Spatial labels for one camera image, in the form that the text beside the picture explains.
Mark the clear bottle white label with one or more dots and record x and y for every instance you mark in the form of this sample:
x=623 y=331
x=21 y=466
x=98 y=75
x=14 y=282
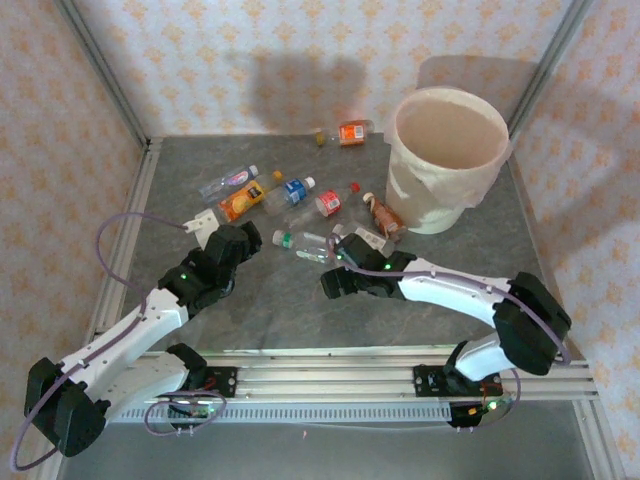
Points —
x=372 y=239

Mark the orange juice bottle yellow cap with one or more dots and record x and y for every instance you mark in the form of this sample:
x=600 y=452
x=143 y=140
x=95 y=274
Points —
x=240 y=202

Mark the clear bottle green label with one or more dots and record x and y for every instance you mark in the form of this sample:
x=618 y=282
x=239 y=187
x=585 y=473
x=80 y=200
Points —
x=300 y=242

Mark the brown label drink bottle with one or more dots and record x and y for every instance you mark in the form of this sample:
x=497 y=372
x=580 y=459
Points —
x=385 y=217

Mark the clear bottle purple label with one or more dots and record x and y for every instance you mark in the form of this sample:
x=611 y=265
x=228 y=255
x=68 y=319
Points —
x=235 y=177

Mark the clear bottle blue label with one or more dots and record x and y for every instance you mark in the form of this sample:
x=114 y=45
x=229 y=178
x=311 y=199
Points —
x=294 y=192

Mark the clear bottle red label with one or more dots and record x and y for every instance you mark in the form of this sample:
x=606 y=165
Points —
x=328 y=200

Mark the small bottle orange label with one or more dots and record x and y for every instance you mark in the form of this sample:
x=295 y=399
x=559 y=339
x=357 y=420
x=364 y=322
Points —
x=351 y=132

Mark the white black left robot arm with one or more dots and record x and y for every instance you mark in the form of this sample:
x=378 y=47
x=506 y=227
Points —
x=125 y=330

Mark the white plastic bin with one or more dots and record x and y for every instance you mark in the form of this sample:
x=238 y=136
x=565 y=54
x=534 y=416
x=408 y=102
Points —
x=430 y=215

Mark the translucent bin liner bag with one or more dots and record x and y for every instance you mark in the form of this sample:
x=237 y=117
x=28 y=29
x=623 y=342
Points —
x=450 y=185

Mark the aluminium table edge profile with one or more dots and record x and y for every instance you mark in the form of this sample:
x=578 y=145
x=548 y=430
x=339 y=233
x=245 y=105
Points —
x=132 y=210

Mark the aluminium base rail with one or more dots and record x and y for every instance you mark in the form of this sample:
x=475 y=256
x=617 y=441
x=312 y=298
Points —
x=325 y=380

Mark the aluminium frame post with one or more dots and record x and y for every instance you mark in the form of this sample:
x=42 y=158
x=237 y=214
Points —
x=600 y=440
x=547 y=65
x=106 y=75

